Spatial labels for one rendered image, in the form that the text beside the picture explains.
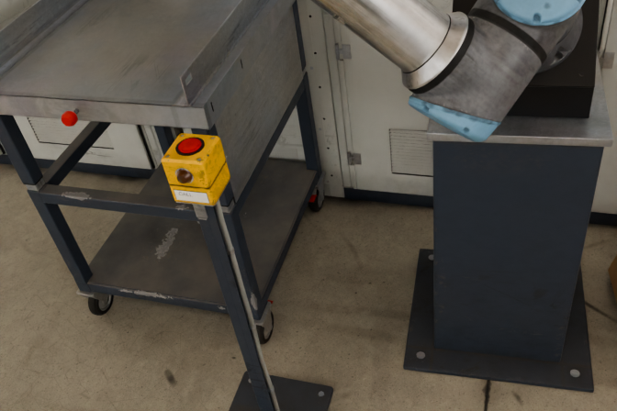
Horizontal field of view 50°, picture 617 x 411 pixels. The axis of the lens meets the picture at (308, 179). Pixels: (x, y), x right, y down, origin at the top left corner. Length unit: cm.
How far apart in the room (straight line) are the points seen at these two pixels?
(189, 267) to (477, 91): 114
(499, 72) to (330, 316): 109
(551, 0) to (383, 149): 112
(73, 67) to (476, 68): 94
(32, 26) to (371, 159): 107
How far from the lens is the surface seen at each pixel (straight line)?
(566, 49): 132
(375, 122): 206
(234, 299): 138
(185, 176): 112
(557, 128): 136
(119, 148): 256
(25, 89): 161
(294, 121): 216
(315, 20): 195
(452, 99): 108
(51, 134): 271
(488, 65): 109
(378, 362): 187
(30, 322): 228
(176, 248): 204
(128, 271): 203
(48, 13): 188
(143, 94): 144
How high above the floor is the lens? 155
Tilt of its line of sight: 40 degrees down
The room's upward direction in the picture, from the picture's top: 9 degrees counter-clockwise
